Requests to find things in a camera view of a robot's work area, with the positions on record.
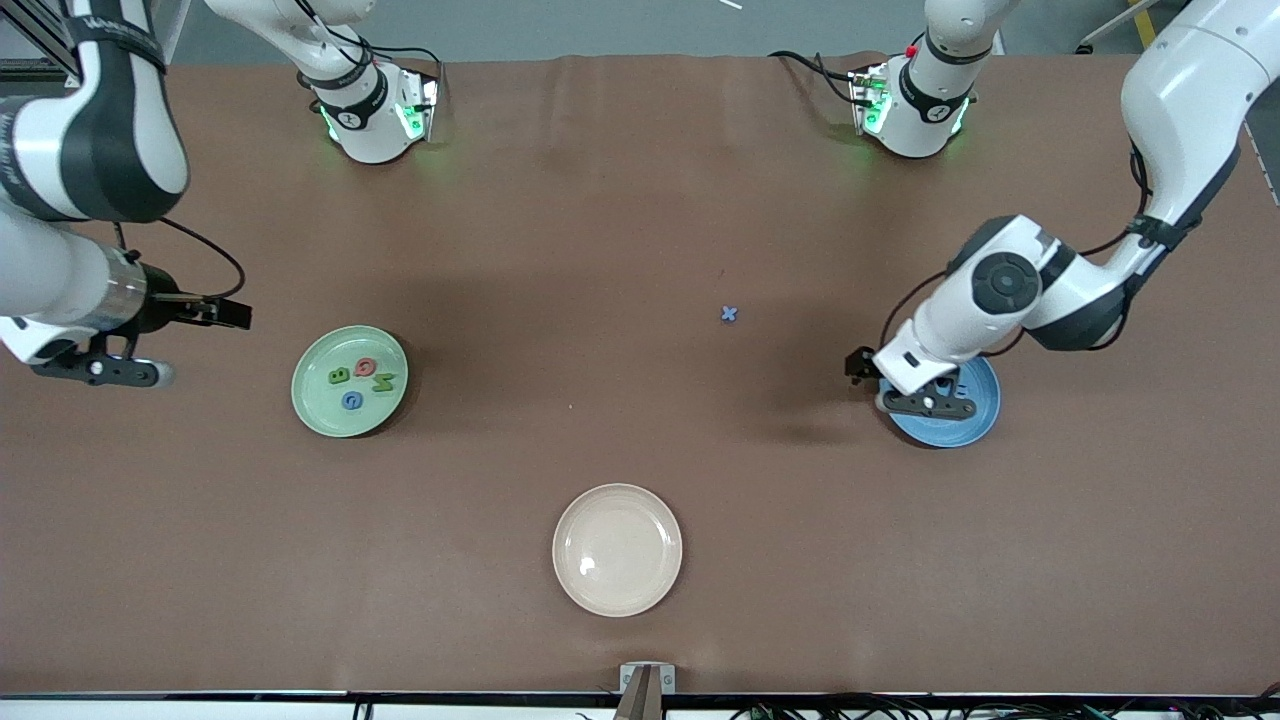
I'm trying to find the blue plate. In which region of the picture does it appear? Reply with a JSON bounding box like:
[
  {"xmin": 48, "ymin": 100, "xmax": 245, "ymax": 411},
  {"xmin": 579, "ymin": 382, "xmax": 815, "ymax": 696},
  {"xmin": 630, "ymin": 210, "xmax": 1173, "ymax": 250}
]
[{"xmin": 882, "ymin": 352, "xmax": 1002, "ymax": 449}]

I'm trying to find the green plate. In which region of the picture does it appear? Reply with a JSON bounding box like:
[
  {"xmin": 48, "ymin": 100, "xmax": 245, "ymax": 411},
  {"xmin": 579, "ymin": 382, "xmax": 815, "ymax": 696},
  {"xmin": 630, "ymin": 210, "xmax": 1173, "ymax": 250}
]
[{"xmin": 291, "ymin": 325, "xmax": 410, "ymax": 439}]

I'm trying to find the brown table cover mat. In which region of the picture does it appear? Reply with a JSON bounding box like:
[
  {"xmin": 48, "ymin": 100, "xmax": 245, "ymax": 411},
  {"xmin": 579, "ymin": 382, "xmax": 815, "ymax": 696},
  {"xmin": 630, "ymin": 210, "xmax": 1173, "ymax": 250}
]
[{"xmin": 0, "ymin": 52, "xmax": 1280, "ymax": 698}]

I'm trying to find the beige plate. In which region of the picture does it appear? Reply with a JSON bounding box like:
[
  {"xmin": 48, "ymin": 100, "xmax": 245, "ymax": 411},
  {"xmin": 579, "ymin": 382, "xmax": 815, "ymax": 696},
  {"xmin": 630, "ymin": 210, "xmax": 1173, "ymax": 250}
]
[{"xmin": 552, "ymin": 483, "xmax": 684, "ymax": 618}]

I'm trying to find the white stand leg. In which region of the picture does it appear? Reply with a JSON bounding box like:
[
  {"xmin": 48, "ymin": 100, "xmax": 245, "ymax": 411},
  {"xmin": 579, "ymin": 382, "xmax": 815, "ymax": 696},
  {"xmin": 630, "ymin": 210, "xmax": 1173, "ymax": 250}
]
[{"xmin": 1075, "ymin": 10, "xmax": 1136, "ymax": 56}]

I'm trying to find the aluminium frame profile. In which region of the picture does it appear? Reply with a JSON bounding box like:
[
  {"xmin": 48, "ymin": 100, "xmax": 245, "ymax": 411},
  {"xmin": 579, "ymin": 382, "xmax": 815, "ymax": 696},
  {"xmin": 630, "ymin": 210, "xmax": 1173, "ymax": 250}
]
[{"xmin": 0, "ymin": 0, "xmax": 81, "ymax": 86}]

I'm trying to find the black left base cable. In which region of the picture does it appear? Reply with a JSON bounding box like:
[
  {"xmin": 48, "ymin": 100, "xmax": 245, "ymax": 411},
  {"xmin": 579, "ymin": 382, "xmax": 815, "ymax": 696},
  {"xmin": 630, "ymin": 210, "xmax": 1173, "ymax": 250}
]
[{"xmin": 768, "ymin": 48, "xmax": 866, "ymax": 109}]

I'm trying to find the black base cable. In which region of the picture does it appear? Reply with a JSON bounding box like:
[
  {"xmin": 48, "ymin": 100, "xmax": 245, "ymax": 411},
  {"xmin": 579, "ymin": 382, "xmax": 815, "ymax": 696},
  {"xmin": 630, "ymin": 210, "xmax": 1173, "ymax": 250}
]
[
  {"xmin": 345, "ymin": 38, "xmax": 448, "ymax": 111},
  {"xmin": 768, "ymin": 48, "xmax": 866, "ymax": 109}
]

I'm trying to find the black right base cable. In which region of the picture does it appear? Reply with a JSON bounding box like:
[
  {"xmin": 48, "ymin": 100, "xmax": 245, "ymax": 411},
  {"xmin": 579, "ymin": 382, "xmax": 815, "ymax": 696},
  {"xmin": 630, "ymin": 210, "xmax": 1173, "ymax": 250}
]
[{"xmin": 345, "ymin": 38, "xmax": 448, "ymax": 111}]

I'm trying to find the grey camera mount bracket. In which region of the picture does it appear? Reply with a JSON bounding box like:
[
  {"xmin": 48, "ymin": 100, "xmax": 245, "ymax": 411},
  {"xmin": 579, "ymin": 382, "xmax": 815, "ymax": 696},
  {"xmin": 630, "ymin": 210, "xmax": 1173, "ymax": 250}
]
[{"xmin": 619, "ymin": 662, "xmax": 677, "ymax": 720}]

